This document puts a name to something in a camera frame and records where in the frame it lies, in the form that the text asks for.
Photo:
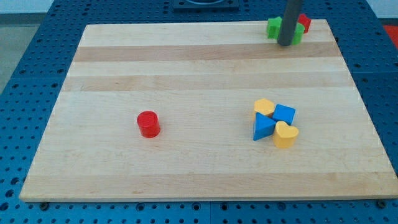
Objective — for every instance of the blue cube block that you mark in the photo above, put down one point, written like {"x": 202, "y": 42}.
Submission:
{"x": 284, "y": 113}

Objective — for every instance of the yellow hexagon block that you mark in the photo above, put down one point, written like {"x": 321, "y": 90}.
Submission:
{"x": 264, "y": 106}

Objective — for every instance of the light wooden board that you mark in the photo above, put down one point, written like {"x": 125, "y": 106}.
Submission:
{"x": 202, "y": 79}

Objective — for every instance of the red star block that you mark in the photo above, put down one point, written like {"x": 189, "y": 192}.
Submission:
{"x": 305, "y": 21}

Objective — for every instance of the red cylinder block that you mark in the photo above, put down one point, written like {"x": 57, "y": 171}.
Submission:
{"x": 148, "y": 124}

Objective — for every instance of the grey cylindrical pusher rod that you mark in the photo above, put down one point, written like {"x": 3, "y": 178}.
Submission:
{"x": 289, "y": 22}

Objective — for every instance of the green cylinder block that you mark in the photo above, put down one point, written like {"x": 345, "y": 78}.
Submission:
{"x": 298, "y": 34}

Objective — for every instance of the blue triangle block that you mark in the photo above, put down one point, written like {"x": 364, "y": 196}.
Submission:
{"x": 263, "y": 126}

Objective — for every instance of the yellow heart block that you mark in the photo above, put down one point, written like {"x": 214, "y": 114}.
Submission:
{"x": 284, "y": 135}

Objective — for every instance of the green star block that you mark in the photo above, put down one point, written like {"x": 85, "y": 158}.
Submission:
{"x": 273, "y": 27}

